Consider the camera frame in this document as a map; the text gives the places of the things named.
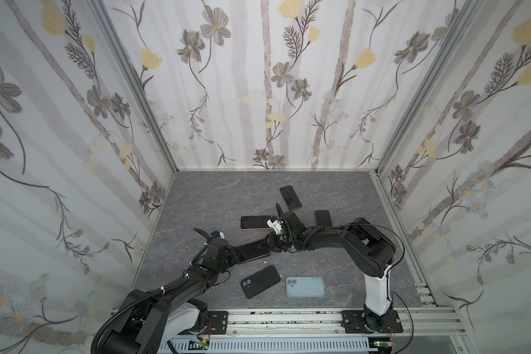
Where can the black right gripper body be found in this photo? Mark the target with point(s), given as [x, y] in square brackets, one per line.
[290, 232]

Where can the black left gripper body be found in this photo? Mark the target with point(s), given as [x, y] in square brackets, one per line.
[229, 259]

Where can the black phone case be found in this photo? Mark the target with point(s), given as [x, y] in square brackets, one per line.
[260, 281]

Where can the pink phone case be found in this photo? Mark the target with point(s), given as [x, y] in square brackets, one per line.
[243, 228]

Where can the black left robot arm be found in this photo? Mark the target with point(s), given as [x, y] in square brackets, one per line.
[139, 324]

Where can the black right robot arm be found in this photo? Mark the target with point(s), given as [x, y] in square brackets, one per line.
[371, 251]

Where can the light blue phone case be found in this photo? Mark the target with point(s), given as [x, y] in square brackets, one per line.
[301, 287]

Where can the small green circuit board left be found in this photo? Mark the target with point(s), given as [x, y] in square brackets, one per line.
[198, 345]

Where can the small green circuit board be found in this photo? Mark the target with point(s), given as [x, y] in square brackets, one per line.
[198, 345]
[380, 345]

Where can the small green circuit board right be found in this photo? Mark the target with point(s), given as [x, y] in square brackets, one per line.
[380, 345]

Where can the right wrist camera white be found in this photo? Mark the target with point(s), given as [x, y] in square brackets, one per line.
[276, 225]

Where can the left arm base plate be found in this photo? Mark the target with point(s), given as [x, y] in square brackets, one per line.
[217, 322]

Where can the white slotted cable duct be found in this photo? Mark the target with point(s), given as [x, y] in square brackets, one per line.
[273, 345]

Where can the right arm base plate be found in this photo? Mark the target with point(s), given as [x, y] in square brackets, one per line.
[368, 322]

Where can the aluminium frame rail front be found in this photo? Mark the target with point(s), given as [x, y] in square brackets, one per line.
[311, 322]

